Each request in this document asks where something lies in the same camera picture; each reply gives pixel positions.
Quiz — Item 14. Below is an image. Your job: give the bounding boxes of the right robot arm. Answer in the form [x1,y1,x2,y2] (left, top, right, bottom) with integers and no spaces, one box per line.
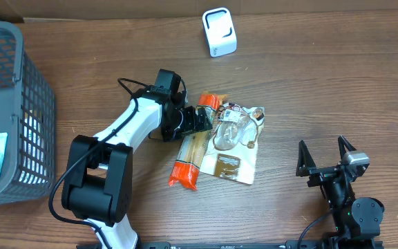
[296,136,385,248]

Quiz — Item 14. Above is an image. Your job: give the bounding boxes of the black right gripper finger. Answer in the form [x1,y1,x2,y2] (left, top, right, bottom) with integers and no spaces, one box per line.
[296,140,316,172]
[338,135,357,158]

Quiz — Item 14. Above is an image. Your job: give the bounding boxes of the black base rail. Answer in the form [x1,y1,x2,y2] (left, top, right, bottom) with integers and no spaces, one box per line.
[75,240,384,249]

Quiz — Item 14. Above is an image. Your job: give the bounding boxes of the orange pasta package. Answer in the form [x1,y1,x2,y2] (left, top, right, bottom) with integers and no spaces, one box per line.
[168,91,227,190]

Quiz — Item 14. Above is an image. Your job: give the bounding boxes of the grey plastic shopping basket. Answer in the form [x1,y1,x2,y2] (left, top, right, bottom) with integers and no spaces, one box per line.
[0,21,56,205]

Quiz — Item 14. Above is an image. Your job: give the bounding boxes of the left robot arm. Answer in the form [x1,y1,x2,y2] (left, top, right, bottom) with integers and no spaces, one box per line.
[49,69,211,248]

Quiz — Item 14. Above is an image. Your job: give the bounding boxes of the white barcode scanner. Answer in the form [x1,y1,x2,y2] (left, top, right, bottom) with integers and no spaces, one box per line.
[202,7,237,57]

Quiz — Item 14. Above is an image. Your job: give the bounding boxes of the white brown bread bag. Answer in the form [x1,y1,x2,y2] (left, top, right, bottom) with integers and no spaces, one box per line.
[200,102,265,185]

